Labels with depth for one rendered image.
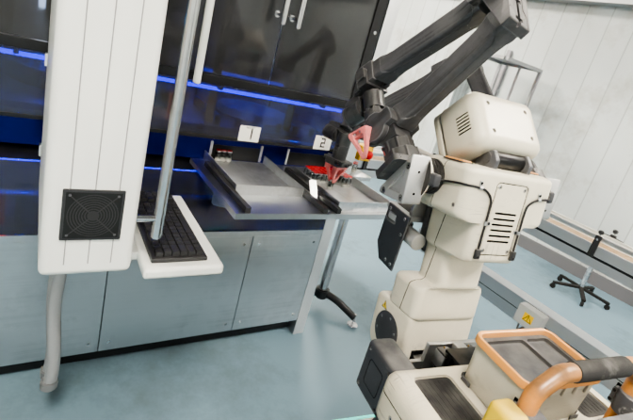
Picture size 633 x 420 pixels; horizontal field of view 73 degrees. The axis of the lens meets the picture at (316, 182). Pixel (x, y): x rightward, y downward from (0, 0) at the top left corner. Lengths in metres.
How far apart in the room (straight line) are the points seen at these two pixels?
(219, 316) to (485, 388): 1.30
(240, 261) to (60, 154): 1.10
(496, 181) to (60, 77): 0.90
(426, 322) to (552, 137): 3.86
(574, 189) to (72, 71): 4.43
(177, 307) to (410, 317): 1.07
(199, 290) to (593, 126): 3.90
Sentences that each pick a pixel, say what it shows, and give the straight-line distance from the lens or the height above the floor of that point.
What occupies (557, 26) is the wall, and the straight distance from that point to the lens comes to 5.10.
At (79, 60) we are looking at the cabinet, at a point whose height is 1.26.
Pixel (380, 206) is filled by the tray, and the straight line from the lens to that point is 1.61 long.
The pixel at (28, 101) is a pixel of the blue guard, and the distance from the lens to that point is 1.49.
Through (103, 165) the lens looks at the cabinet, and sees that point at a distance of 0.96.
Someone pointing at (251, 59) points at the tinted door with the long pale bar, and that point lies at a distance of 1.59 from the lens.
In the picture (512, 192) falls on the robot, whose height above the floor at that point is 1.20.
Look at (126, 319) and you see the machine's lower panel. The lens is 1.89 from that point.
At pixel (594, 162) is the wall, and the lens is 4.74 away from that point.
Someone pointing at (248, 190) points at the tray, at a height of 0.90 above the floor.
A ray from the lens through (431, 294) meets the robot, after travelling 1.15.
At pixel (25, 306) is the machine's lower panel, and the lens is 1.79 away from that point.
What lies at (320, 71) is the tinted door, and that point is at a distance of 1.73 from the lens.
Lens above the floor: 1.39
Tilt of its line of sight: 17 degrees down
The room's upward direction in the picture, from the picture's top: 15 degrees clockwise
